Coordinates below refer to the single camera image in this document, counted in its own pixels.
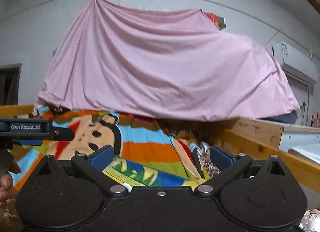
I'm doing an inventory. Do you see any person's hand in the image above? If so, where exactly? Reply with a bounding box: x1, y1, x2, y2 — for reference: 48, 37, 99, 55
0, 161, 21, 209

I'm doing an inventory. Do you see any floral white bedsheet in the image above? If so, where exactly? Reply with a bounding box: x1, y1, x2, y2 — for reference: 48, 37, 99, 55
191, 142, 221, 179

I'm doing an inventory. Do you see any colourful open snack box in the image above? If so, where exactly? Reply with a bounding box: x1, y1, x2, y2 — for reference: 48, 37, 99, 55
103, 157, 206, 191

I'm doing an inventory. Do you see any monkey print colourful blanket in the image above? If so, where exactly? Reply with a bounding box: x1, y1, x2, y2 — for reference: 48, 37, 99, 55
12, 107, 202, 191

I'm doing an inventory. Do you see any dark doorway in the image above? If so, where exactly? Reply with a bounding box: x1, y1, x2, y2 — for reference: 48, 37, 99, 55
0, 63, 22, 105

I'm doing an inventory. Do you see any pink draped sheet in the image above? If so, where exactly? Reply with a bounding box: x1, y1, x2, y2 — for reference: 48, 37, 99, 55
36, 0, 299, 121

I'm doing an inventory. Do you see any wooden bed frame rail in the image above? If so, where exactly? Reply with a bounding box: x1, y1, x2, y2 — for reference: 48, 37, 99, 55
1, 105, 319, 191

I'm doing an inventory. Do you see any white wall air conditioner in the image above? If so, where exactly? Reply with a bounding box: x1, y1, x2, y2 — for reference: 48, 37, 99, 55
272, 42, 318, 86

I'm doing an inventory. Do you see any red floral wall decoration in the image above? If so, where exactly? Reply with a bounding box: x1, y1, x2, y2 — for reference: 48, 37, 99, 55
205, 13, 226, 30

